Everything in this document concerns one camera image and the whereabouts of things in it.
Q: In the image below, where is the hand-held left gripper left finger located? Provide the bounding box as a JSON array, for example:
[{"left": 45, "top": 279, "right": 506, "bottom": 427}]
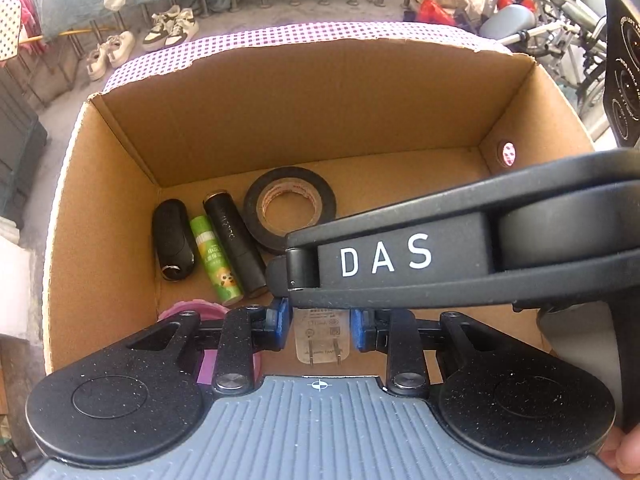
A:
[{"left": 127, "top": 299, "right": 293, "bottom": 395}]

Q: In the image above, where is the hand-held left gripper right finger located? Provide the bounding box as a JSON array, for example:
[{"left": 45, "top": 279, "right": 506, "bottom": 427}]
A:
[{"left": 350, "top": 309, "right": 507, "bottom": 397}]

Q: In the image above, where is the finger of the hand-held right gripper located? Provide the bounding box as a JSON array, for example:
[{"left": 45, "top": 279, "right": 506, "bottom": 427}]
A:
[{"left": 265, "top": 247, "right": 322, "bottom": 307}]

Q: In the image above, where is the white charger plug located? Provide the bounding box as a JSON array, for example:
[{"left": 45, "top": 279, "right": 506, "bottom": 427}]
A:
[{"left": 292, "top": 307, "right": 352, "bottom": 367}]

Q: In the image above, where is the black cylindrical tube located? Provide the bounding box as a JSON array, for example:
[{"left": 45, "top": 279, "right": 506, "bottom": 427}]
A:
[{"left": 202, "top": 189, "right": 267, "bottom": 297}]

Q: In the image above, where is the green tube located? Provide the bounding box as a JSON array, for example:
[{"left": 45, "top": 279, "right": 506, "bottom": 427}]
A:
[{"left": 189, "top": 214, "right": 244, "bottom": 307}]

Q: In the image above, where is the pink bowl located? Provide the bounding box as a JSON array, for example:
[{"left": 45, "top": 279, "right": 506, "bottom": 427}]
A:
[{"left": 159, "top": 299, "right": 264, "bottom": 387}]

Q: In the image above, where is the black tape roll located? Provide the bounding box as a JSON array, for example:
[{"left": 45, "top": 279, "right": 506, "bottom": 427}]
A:
[{"left": 243, "top": 165, "right": 337, "bottom": 256}]

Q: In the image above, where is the black car key fob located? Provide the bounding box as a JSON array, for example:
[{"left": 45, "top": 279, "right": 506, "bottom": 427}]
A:
[{"left": 151, "top": 199, "right": 199, "bottom": 282}]

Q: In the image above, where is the cardboard box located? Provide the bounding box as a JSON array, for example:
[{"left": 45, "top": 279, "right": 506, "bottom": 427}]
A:
[{"left": 42, "top": 49, "right": 597, "bottom": 377}]

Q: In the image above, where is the person's right hand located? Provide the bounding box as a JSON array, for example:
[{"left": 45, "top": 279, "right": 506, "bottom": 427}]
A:
[{"left": 597, "top": 424, "right": 640, "bottom": 480}]

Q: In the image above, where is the grey padded seat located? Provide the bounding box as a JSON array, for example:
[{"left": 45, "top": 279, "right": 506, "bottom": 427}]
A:
[{"left": 479, "top": 4, "right": 539, "bottom": 44}]

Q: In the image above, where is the red plastic bag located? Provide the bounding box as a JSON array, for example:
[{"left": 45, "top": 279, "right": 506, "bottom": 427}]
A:
[{"left": 417, "top": 0, "right": 452, "bottom": 24}]

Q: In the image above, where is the purple checked cloth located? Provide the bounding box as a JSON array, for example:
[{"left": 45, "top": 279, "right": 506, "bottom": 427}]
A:
[{"left": 102, "top": 20, "right": 514, "bottom": 94}]

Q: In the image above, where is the wheelchair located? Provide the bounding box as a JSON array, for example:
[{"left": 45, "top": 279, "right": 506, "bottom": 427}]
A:
[{"left": 515, "top": 0, "right": 610, "bottom": 111}]

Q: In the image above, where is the dark slatted cabinet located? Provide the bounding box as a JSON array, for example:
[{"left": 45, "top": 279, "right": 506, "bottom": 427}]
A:
[{"left": 0, "top": 80, "right": 51, "bottom": 232}]

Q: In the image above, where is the yellow stick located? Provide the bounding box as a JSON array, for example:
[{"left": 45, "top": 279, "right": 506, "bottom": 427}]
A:
[{"left": 20, "top": 21, "right": 122, "bottom": 44}]

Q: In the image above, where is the white dotted cloth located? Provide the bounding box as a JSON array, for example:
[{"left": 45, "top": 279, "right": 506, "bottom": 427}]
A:
[{"left": 0, "top": 0, "right": 24, "bottom": 62}]

